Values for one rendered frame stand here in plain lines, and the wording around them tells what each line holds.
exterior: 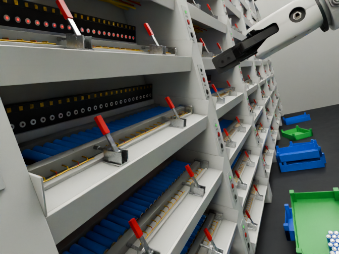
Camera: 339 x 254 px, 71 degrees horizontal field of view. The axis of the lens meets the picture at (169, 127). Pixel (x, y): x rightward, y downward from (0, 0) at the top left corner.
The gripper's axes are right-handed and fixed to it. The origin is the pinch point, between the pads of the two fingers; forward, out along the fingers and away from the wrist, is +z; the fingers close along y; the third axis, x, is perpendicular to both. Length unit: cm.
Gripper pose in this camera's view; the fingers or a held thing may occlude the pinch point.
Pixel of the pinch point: (225, 61)
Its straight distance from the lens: 46.1
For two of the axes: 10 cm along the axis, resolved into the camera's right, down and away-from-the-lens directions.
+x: -4.5, -8.9, -0.1
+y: 4.5, -2.3, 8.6
